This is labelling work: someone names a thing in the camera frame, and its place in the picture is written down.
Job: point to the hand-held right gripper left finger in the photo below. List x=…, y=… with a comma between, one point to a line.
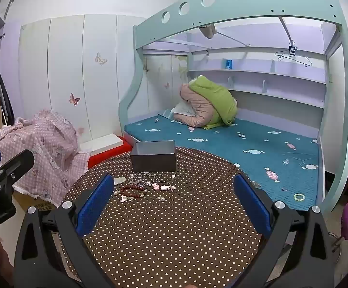
x=94, y=207

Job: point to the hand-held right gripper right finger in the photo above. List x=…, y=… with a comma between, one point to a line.
x=252, y=205

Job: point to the grey metal box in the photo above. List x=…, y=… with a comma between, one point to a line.
x=153, y=159

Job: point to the pink dotted cloth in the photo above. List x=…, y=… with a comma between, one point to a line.
x=44, y=150

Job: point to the small white charm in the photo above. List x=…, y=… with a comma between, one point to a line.
x=125, y=198

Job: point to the white shell pendant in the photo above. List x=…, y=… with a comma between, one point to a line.
x=119, y=181

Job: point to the red storage box white lid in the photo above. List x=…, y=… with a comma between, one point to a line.
x=107, y=150

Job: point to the bed with teal sheet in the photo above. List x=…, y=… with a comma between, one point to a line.
x=222, y=147

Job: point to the round brown dotted table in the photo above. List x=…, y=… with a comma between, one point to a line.
x=168, y=240

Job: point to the pink butterfly sticker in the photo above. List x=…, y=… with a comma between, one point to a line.
x=74, y=99

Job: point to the white wardrobe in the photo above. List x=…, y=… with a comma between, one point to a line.
x=65, y=66

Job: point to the green blanket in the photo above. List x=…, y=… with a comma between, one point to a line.
x=216, y=102

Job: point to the pink quilt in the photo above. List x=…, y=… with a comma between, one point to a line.
x=196, y=108

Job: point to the white pillow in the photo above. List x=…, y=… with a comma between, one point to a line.
x=181, y=109

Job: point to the purple bed shelf unit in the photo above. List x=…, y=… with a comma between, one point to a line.
x=282, y=78

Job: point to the white butterfly sticker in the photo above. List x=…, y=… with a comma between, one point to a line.
x=101, y=58

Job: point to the small blue box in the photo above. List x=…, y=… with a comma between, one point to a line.
x=228, y=64

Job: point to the hanging grey cloth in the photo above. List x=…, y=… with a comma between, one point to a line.
x=208, y=31

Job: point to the teal bunk bed frame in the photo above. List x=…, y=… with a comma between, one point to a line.
x=346, y=96

